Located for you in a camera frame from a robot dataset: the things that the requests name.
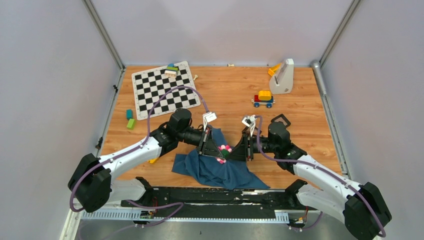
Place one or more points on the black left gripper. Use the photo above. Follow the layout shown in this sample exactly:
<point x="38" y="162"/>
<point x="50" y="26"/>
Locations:
<point x="203" y="140"/>

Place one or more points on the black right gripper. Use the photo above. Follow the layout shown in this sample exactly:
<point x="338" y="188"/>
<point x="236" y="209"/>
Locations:
<point x="241" y="151"/>

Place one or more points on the pink white flower brooch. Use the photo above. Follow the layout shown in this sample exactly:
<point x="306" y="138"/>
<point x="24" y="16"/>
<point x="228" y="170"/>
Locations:
<point x="225" y="150"/>

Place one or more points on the blue cloth garment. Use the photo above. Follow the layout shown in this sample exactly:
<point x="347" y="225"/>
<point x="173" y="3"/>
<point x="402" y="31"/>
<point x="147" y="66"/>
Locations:
<point x="208" y="171"/>

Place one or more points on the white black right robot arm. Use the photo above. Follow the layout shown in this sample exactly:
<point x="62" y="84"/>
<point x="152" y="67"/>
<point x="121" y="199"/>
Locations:
<point x="360" y="207"/>

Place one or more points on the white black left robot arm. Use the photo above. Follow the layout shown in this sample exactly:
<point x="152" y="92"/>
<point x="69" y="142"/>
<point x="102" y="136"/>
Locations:
<point x="95" y="180"/>

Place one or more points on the toy car with yellow block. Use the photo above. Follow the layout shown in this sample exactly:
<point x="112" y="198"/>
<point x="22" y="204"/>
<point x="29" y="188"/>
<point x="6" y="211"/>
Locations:
<point x="263" y="97"/>

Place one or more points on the grey wedge stand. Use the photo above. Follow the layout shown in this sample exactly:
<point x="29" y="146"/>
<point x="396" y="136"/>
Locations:
<point x="283" y="80"/>

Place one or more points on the green toy block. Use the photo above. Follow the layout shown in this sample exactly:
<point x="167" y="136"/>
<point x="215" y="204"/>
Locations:
<point x="131" y="124"/>

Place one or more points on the orange toy piece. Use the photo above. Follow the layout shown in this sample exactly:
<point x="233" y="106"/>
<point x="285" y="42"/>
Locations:
<point x="274" y="69"/>

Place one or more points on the stacked toy blocks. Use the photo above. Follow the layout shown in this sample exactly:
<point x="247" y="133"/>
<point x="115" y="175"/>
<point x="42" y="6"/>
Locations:
<point x="171" y="70"/>

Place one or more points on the black white chessboard mat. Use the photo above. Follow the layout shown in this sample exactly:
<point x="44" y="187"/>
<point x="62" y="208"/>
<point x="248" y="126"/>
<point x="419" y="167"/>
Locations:
<point x="161" y="94"/>

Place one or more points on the teal toy block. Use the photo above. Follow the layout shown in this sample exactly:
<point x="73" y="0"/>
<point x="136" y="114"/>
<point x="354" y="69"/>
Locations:
<point x="129" y="114"/>

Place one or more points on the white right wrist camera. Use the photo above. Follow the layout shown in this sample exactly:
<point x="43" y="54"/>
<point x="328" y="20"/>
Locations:
<point x="250" y="122"/>

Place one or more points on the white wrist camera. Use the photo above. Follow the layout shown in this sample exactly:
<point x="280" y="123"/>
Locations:
<point x="250" y="122"/>
<point x="207" y="118"/>

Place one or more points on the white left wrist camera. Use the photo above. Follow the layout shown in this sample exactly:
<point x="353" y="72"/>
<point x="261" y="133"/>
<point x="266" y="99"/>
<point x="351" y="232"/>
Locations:
<point x="207" y="118"/>

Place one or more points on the black square frame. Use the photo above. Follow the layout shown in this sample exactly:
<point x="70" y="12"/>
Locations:
<point x="282" y="119"/>

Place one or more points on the yellow plastic toy frame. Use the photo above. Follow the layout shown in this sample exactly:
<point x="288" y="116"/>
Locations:
<point x="154" y="160"/>

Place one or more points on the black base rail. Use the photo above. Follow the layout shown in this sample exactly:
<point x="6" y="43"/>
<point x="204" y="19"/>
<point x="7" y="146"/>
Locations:
<point x="219" y="203"/>

